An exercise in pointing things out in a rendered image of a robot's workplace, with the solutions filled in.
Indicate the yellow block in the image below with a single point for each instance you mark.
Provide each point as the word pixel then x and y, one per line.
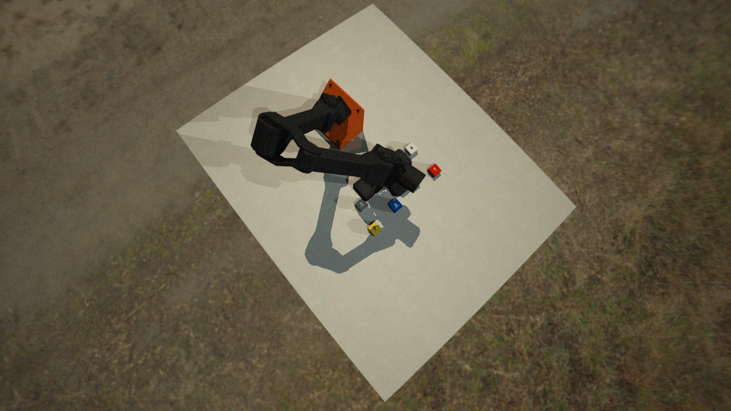
pixel 374 228

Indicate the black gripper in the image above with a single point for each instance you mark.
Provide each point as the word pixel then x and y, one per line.
pixel 367 191

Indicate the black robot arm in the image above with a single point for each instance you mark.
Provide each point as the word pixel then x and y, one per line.
pixel 379 167

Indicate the blue block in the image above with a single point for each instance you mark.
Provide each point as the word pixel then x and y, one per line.
pixel 395 205

